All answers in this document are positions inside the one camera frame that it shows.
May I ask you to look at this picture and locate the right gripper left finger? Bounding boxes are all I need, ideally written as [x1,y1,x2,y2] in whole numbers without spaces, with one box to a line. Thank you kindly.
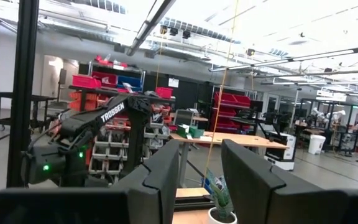
[111,139,180,224]

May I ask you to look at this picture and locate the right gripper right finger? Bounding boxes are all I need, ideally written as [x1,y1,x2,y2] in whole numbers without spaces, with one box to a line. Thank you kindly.
[221,138,349,224]

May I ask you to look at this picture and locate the green snake plant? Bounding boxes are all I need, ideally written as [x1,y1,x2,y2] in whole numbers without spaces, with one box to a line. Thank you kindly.
[204,167,235,223]

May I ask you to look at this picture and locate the white mobile cart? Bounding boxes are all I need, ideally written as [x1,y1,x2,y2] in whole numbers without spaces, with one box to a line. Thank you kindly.
[264,130,297,172]

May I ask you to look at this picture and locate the white plant pot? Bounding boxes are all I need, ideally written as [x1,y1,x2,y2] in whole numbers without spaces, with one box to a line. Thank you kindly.
[207,206,239,224]

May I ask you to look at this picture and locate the wooden background table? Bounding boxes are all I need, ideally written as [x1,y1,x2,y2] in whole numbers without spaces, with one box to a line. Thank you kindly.
[168,130,290,189]

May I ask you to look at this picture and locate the grey parts bin rack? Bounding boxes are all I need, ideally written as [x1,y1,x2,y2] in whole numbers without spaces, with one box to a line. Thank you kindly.
[88,119,172,183]

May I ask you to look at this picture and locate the green storage bins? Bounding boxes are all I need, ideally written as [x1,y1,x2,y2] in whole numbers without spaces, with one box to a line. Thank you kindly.
[175,123,206,139]

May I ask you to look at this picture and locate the white trash can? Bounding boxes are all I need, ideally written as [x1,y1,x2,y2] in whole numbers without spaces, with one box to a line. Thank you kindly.
[307,134,327,156]

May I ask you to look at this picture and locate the red bin shelf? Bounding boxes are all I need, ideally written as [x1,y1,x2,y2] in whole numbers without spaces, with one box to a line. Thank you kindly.
[211,91,252,135]

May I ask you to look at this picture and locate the red storage bin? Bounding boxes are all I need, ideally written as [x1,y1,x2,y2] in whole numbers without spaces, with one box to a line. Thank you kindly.
[155,86,175,100]
[71,73,103,90]

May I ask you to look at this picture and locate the blue storage bin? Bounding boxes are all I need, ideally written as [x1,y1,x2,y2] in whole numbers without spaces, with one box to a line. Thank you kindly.
[116,75,144,92]

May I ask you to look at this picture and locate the black utility cart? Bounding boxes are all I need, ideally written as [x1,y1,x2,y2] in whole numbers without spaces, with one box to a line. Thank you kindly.
[0,91,58,132]

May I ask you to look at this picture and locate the yellow hanging cord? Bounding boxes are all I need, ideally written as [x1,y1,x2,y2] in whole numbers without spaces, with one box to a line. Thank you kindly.
[202,0,239,188]

